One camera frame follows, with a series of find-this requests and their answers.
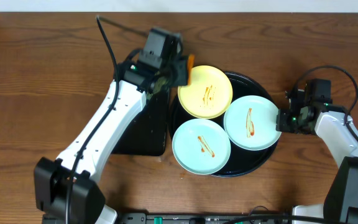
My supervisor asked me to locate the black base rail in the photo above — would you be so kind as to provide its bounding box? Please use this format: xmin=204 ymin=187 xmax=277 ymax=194
xmin=42 ymin=213 xmax=291 ymax=224

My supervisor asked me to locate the round black tray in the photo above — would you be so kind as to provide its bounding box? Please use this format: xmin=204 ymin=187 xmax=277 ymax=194
xmin=168 ymin=71 xmax=277 ymax=177

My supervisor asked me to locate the green plate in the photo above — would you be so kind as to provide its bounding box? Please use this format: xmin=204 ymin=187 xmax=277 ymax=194
xmin=223 ymin=95 xmax=282 ymax=151

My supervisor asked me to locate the light blue plate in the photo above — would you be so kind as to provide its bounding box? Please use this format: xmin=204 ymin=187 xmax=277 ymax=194
xmin=172 ymin=119 xmax=231 ymax=175

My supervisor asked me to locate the orange green sponge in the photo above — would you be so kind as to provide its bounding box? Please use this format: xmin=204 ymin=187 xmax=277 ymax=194
xmin=186 ymin=54 xmax=195 ymax=85

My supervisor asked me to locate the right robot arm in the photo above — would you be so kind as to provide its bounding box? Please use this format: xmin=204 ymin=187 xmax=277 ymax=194
xmin=276 ymin=79 xmax=358 ymax=223

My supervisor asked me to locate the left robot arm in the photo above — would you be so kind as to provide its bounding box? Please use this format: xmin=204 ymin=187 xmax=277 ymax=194
xmin=34 ymin=28 xmax=193 ymax=223

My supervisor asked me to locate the rectangular black tray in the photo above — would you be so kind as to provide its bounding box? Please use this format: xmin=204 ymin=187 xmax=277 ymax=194
xmin=113 ymin=90 xmax=170 ymax=156

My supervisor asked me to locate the yellow plate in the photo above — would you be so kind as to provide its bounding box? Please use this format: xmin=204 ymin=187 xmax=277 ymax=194
xmin=178 ymin=65 xmax=233 ymax=119

